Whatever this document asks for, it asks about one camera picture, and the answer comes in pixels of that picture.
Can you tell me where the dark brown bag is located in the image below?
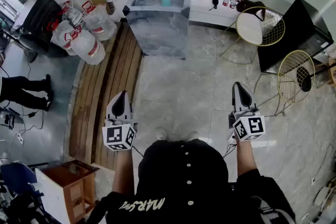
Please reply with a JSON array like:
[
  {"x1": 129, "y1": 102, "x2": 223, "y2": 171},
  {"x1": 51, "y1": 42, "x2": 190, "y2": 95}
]
[{"x1": 236, "y1": 0, "x2": 266, "y2": 22}]

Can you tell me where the black metal rack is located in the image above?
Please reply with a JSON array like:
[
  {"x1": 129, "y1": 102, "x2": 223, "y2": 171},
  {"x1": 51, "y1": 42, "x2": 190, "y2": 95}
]
[{"x1": 0, "y1": 186, "x2": 61, "y2": 224}]

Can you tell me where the grey chair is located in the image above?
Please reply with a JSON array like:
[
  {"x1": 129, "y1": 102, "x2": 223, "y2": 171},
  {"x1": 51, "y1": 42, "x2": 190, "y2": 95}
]
[{"x1": 0, "y1": 106, "x2": 24, "y2": 131}]

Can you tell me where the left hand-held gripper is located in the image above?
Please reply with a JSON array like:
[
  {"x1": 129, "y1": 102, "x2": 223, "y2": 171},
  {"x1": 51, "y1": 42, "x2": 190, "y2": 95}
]
[{"x1": 101, "y1": 90, "x2": 139, "y2": 152}]

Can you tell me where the gold wire chair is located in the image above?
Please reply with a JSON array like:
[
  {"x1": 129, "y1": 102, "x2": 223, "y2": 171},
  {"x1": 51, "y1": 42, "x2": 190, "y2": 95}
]
[
  {"x1": 219, "y1": 6, "x2": 286, "y2": 65},
  {"x1": 253, "y1": 49, "x2": 316, "y2": 116}
]

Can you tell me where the large black box cabinet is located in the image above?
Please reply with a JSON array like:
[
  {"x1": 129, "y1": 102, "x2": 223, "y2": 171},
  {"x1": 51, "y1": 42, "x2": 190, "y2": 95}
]
[{"x1": 257, "y1": 0, "x2": 334, "y2": 74}]

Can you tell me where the black round base stand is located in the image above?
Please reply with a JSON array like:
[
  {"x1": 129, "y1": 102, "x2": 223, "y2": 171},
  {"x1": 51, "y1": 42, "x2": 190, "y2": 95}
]
[{"x1": 296, "y1": 64, "x2": 336, "y2": 93}]

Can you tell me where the person's left forearm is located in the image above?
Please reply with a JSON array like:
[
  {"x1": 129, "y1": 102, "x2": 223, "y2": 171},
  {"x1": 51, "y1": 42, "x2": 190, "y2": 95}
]
[{"x1": 112, "y1": 148, "x2": 135, "y2": 196}]

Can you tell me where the white low shelf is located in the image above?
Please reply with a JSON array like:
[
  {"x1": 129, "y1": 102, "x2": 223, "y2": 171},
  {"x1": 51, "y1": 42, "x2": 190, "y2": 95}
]
[{"x1": 188, "y1": 0, "x2": 284, "y2": 34}]

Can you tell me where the white round seat cushion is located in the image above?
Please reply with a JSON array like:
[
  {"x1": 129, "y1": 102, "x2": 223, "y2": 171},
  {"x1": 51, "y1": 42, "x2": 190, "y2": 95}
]
[{"x1": 236, "y1": 12, "x2": 263, "y2": 45}]

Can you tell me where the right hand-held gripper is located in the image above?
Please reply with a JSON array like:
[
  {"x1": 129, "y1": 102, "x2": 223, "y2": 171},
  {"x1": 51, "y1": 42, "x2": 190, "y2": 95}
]
[{"x1": 227, "y1": 82, "x2": 266, "y2": 145}]

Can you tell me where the clear plastic storage box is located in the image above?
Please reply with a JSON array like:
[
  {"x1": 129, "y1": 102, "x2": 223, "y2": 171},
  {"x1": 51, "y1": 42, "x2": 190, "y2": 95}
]
[{"x1": 122, "y1": 0, "x2": 194, "y2": 60}]

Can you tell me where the wooden stool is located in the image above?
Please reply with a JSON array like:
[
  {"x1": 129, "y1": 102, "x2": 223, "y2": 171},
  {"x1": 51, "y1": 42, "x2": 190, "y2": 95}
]
[{"x1": 35, "y1": 159, "x2": 100, "y2": 224}]

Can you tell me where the person's black shirt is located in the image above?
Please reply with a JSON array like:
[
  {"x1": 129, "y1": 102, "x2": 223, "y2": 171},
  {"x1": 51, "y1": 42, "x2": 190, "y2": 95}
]
[{"x1": 86, "y1": 138, "x2": 297, "y2": 224}]

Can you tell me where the blue chair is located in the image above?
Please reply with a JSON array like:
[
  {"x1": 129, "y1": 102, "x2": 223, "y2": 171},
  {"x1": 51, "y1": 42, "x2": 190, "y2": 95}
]
[{"x1": 0, "y1": 162, "x2": 45, "y2": 196}]

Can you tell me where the person's right forearm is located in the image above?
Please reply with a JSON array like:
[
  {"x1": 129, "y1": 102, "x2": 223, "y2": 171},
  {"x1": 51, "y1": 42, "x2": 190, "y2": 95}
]
[{"x1": 235, "y1": 138, "x2": 259, "y2": 178}]

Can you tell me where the wooden slatted platform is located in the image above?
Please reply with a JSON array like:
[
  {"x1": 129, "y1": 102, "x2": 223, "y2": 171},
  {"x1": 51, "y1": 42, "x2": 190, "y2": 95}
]
[{"x1": 68, "y1": 22, "x2": 144, "y2": 171}]

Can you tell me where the black metal cabinet grey top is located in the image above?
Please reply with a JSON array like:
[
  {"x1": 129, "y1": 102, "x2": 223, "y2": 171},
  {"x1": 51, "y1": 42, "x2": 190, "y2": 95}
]
[{"x1": 12, "y1": 0, "x2": 64, "y2": 58}]

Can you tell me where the person's left white shoe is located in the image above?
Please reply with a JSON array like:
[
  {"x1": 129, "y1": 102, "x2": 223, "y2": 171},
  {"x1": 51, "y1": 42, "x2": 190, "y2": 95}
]
[{"x1": 154, "y1": 127, "x2": 167, "y2": 141}]

